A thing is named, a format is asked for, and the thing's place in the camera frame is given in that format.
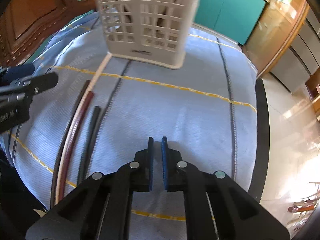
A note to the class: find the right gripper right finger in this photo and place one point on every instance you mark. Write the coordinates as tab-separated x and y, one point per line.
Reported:
172	180

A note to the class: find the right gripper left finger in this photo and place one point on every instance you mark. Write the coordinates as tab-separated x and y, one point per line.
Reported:
143	176

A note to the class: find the teal lower kitchen cabinets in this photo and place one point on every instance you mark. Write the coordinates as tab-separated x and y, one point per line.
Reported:
234	19

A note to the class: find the black short chopstick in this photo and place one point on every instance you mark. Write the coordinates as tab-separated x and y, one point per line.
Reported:
83	161

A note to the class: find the blue checked tablecloth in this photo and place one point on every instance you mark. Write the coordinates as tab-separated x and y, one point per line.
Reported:
206	109

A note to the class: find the reddish brown chopstick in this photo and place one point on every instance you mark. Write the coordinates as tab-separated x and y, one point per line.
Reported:
77	121

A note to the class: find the carved wooden chair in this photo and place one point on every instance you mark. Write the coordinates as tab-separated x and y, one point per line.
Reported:
25	24

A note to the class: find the white plastic utensil basket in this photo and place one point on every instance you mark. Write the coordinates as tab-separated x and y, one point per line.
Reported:
151	31

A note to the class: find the silver refrigerator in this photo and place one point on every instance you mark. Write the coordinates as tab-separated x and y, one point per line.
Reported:
301	60

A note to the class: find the glass sliding door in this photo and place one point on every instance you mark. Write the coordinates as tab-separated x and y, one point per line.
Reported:
277	27

